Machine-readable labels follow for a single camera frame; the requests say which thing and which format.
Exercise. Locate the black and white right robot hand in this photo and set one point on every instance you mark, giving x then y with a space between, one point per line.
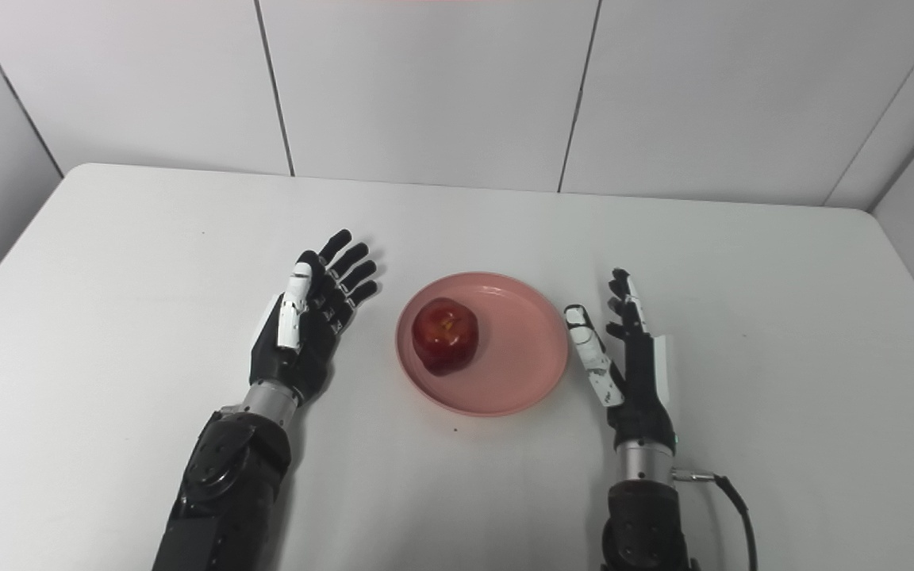
643 404

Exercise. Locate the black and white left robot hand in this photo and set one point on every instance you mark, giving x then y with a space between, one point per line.
306 357

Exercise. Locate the pink round plate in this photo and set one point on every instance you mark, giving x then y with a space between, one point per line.
520 349

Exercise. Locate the red apple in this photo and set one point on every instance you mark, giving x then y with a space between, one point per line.
445 337

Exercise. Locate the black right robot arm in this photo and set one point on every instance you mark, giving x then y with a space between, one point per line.
643 523

